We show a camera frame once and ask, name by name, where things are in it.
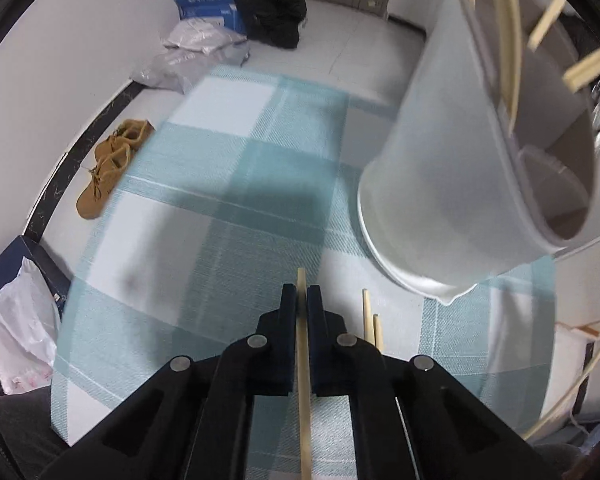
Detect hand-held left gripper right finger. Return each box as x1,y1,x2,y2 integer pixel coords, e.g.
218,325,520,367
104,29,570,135
307,285,571,480

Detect person's dark trouser leg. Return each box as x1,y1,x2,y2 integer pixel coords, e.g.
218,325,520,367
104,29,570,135
0,386,77,480

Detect black bag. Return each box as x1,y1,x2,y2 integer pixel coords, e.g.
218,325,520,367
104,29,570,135
185,0,309,51

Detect clear plastic bag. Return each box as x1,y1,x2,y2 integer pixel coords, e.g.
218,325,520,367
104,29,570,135
161,19,252,67
130,51,217,94

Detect teal checked tablecloth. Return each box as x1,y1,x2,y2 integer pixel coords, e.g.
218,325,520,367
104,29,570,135
50,62,556,480

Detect brown suede shoe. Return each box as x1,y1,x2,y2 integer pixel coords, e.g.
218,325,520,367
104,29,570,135
95,118,156,162
76,144,132,221

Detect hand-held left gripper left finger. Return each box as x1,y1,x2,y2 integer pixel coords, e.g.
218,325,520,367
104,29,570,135
40,283,301,480

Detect white round utensil holder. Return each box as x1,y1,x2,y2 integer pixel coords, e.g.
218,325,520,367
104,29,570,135
357,0,600,307

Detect blue paper package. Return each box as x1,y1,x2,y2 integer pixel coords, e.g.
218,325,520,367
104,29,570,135
173,0,249,42

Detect dark blue box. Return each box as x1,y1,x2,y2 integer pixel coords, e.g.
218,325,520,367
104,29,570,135
0,235,74,321

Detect cream cable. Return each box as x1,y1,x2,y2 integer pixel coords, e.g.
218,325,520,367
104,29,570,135
522,319,600,442

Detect white plastic bag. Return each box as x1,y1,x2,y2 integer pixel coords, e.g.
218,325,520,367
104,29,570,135
0,257,62,396

